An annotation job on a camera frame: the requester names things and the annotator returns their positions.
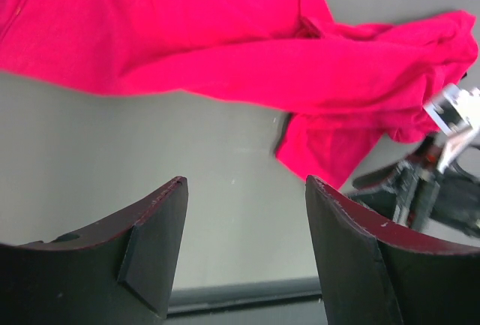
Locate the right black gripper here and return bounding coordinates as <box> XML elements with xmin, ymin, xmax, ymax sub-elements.
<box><xmin>352</xmin><ymin>134</ymin><xmax>479</xmax><ymax>237</ymax></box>

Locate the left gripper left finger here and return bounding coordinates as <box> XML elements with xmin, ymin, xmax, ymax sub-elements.
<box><xmin>1</xmin><ymin>176</ymin><xmax>188</xmax><ymax>324</ymax></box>

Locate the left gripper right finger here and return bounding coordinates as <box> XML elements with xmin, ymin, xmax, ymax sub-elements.
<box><xmin>305</xmin><ymin>176</ymin><xmax>479</xmax><ymax>324</ymax></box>

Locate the red t shirt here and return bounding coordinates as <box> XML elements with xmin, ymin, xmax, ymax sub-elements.
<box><xmin>1</xmin><ymin>0</ymin><xmax>479</xmax><ymax>188</ymax></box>

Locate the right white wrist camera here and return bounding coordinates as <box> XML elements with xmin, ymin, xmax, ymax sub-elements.
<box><xmin>424</xmin><ymin>83</ymin><xmax>479</xmax><ymax>173</ymax></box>

